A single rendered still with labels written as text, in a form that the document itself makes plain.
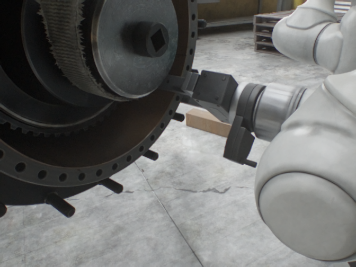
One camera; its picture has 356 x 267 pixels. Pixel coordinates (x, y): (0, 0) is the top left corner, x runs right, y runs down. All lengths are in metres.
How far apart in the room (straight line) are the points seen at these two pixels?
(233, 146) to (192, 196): 0.95
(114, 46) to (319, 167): 0.22
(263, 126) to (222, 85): 0.08
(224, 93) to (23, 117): 0.28
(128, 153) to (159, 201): 0.90
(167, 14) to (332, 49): 0.42
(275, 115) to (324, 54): 0.34
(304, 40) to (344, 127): 0.53
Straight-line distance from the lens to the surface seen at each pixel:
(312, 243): 0.21
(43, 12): 0.33
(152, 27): 0.31
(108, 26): 0.29
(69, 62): 0.32
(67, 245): 1.25
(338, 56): 0.68
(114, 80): 0.30
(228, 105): 0.41
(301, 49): 0.73
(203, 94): 0.41
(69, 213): 0.42
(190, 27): 0.51
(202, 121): 1.83
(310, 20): 0.74
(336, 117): 0.22
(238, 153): 0.41
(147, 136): 0.46
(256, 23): 4.07
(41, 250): 1.27
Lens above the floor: 0.91
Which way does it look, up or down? 30 degrees down
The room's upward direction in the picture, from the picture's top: 2 degrees counter-clockwise
